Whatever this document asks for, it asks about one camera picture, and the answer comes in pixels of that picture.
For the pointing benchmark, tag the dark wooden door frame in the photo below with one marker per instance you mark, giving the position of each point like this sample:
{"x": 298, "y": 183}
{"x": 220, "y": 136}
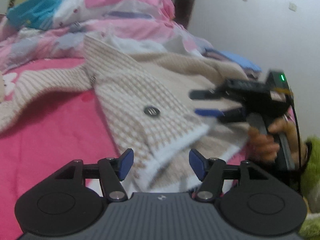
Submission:
{"x": 192, "y": 5}

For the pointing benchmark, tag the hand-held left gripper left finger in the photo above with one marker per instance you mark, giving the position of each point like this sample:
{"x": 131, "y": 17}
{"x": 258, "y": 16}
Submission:
{"x": 126, "y": 163}

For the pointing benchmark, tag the beige white houndstooth jacket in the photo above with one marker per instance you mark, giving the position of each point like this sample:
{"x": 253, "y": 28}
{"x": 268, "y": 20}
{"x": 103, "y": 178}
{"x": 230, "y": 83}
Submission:
{"x": 140, "y": 92}

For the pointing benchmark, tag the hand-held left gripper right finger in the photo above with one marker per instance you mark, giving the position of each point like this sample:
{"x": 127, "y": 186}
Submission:
{"x": 196, "y": 165}

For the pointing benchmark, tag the wall socket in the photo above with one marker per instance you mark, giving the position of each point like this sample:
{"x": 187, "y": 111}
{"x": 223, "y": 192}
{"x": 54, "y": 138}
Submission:
{"x": 292, "y": 6}

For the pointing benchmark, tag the green plush toy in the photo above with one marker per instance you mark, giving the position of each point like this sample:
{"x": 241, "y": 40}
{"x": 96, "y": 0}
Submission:
{"x": 312, "y": 180}

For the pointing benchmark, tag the pink floral bed sheet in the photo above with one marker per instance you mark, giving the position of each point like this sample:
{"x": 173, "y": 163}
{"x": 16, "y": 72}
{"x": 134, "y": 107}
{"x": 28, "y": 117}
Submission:
{"x": 62, "y": 142}

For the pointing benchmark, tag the teal striped cloth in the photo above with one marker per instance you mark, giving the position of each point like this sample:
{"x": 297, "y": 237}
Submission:
{"x": 32, "y": 10}

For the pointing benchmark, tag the pink patterned quilt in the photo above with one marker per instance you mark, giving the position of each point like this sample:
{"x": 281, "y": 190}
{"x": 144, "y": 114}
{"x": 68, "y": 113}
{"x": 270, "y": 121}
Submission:
{"x": 112, "y": 2}

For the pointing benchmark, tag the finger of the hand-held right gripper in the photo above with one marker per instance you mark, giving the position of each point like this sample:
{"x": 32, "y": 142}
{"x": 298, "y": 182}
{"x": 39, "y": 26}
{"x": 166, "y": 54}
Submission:
{"x": 205, "y": 94}
{"x": 207, "y": 112}

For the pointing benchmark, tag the person's right hand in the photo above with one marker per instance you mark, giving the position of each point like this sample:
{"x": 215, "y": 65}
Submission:
{"x": 262, "y": 147}

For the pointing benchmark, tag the blue folded garment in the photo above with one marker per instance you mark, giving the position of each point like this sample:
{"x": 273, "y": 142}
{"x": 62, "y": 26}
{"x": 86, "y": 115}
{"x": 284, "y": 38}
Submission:
{"x": 240, "y": 60}

